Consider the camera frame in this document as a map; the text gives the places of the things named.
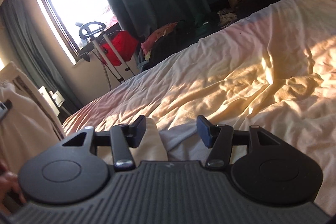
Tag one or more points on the pile of coloured clothes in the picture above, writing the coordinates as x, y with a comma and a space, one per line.
175, 37

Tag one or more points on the left hand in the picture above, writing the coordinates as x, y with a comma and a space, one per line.
9, 181

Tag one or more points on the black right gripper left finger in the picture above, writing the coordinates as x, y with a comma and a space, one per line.
78, 167

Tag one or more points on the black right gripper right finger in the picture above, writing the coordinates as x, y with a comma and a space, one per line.
261, 166

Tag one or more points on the teal left curtain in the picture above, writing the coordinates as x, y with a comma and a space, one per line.
32, 55

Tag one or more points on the cream white garment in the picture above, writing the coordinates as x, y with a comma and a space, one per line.
151, 147

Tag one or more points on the red cloth on stand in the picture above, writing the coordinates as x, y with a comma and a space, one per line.
125, 45

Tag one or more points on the white garment steamer stand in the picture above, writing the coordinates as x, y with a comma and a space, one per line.
111, 48

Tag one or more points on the pink bed sheet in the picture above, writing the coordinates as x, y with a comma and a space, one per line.
275, 68

